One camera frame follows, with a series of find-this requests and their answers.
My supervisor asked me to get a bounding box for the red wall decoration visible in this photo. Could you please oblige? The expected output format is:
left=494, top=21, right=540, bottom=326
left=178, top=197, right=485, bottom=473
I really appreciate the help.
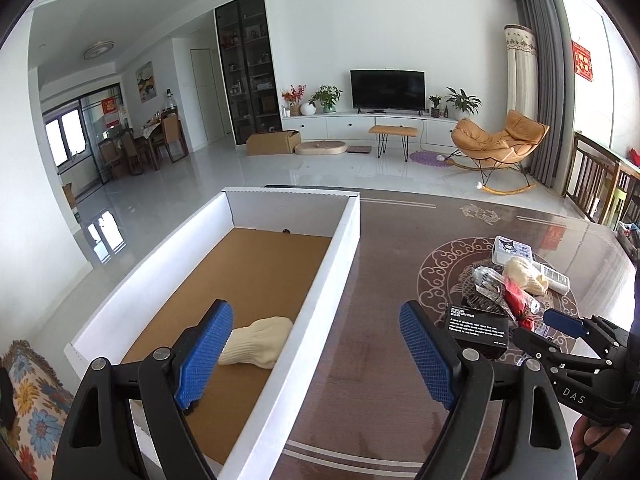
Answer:
left=572, top=41, right=593, bottom=82

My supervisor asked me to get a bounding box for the red snack packet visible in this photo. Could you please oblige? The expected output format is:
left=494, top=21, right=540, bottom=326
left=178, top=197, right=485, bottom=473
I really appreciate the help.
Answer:
left=502, top=278, right=540, bottom=330

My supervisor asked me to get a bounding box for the wooden chair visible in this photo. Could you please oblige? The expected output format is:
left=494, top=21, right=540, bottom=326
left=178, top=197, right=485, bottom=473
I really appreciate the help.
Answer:
left=563, top=132, right=639, bottom=230

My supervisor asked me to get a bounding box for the wall painting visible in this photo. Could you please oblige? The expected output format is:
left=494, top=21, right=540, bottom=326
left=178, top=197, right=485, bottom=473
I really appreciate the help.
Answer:
left=136, top=62, right=157, bottom=103

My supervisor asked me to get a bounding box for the brown cardboard box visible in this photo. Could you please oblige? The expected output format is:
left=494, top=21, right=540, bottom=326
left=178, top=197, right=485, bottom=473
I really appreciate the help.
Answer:
left=246, top=130, right=302, bottom=156

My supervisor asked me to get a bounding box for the cream knitted glove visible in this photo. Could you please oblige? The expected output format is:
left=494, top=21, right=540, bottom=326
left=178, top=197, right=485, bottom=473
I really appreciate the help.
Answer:
left=218, top=316, right=293, bottom=370
left=502, top=257, right=549, bottom=296

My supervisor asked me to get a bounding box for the white floor air conditioner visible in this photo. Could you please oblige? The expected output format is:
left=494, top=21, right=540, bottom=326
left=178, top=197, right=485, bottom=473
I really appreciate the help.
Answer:
left=504, top=24, right=538, bottom=119

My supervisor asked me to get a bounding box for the purple round rug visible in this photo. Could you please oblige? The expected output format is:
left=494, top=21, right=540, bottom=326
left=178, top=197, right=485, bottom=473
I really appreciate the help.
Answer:
left=409, top=151, right=448, bottom=167

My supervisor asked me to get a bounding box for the orange rocking chair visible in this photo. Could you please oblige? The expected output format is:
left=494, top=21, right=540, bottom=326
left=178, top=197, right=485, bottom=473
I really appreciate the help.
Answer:
left=438, top=110, right=550, bottom=196

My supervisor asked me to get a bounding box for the leafy potted plant right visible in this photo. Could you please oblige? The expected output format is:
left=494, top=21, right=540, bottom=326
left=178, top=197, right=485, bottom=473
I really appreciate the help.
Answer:
left=447, top=87, right=482, bottom=119

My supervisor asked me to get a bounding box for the person's right hand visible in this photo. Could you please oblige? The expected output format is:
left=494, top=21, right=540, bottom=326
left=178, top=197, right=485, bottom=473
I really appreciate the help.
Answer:
left=570, top=416, right=630, bottom=460

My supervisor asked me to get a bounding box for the black glass display cabinet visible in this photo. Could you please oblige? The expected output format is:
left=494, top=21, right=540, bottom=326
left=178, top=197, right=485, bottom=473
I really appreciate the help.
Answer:
left=215, top=0, right=281, bottom=145

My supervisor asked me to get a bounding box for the white tv cabinet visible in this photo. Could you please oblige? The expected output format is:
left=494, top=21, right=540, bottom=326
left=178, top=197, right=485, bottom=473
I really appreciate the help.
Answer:
left=282, top=113, right=457, bottom=148

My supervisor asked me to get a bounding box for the green potted plant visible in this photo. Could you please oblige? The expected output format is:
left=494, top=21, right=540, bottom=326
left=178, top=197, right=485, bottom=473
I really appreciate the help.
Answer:
left=310, top=84, right=343, bottom=113

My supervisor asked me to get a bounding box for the black television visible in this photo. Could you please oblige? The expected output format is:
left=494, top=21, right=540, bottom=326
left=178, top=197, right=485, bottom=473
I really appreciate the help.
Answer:
left=350, top=70, right=426, bottom=112

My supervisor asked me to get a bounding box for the grey curtain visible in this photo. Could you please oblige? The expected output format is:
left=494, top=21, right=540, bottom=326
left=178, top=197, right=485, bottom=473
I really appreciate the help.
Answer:
left=516, top=0, right=575, bottom=194

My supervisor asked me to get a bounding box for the oval cat scratcher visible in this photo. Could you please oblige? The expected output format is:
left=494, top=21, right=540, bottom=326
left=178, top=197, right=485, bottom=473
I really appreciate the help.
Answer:
left=294, top=140, right=348, bottom=156

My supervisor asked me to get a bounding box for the wooden bench stool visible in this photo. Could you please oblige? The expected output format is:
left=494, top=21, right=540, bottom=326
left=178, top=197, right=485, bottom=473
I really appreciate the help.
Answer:
left=369, top=125, right=418, bottom=160

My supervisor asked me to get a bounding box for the red flower vase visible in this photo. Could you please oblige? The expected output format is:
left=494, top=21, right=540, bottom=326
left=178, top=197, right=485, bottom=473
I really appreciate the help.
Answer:
left=281, top=84, right=306, bottom=116

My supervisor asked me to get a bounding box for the black card box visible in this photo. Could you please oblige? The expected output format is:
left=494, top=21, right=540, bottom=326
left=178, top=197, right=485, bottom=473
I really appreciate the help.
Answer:
left=445, top=306, right=509, bottom=350

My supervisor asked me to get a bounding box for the clear bag of skewers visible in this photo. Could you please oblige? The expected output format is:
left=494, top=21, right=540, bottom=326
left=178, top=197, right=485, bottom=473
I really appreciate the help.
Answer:
left=462, top=266, right=514, bottom=320

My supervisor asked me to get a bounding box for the clear plastic storage box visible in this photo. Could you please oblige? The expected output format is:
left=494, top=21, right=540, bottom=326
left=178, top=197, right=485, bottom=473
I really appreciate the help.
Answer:
left=491, top=235, right=534, bottom=266

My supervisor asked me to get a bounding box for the dining table with chairs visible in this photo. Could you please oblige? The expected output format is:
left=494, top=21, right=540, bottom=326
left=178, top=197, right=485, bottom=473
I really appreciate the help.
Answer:
left=98, top=107, right=189, bottom=178

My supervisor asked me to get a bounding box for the floral sofa cushion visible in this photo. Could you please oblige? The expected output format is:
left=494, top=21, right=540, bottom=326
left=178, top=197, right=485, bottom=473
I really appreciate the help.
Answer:
left=1, top=340, right=73, bottom=479

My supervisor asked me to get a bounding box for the white cardboard box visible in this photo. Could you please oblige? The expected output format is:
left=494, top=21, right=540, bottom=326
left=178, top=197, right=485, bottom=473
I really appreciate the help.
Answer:
left=53, top=188, right=360, bottom=479

